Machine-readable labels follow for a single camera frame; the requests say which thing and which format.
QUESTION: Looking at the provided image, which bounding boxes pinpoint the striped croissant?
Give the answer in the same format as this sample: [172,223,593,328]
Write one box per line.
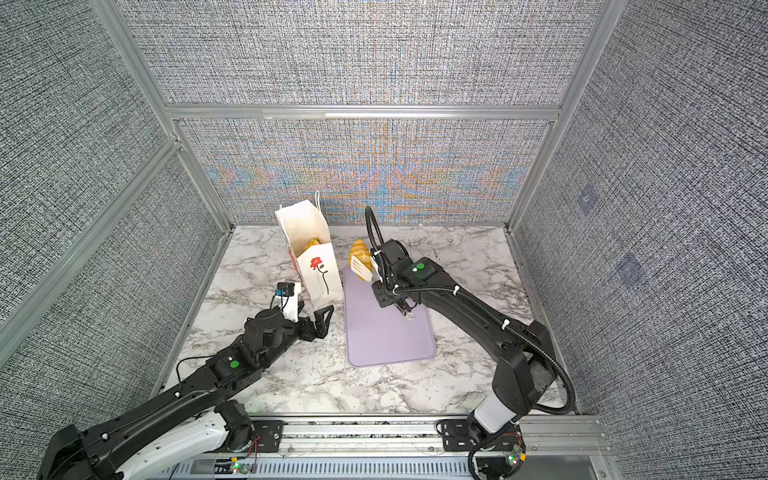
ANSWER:
[349,239,373,271]

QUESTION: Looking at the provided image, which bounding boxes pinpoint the white paper bag red flower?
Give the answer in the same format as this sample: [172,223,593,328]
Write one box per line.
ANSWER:
[275,191,343,309]

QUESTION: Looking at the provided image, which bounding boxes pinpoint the twisted golden bread roll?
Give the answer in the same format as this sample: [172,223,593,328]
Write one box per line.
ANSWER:
[304,237,321,251]

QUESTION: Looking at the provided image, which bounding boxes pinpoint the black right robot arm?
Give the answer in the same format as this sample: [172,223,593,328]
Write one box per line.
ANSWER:
[371,240,575,445]

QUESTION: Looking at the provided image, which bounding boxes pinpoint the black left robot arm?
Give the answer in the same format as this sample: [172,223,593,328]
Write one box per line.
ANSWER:
[38,306,334,479]

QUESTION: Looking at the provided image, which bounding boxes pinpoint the lavender plastic tray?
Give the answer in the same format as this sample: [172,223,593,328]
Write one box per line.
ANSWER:
[342,267,436,368]

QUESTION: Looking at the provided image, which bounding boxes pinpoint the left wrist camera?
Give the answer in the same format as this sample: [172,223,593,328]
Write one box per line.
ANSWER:
[275,282,302,323]

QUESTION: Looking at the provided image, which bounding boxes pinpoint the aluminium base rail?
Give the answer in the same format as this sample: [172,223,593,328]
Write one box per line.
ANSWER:
[117,414,622,479]

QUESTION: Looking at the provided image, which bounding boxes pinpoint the black corrugated cable conduit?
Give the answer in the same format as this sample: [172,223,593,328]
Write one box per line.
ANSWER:
[364,206,577,480]

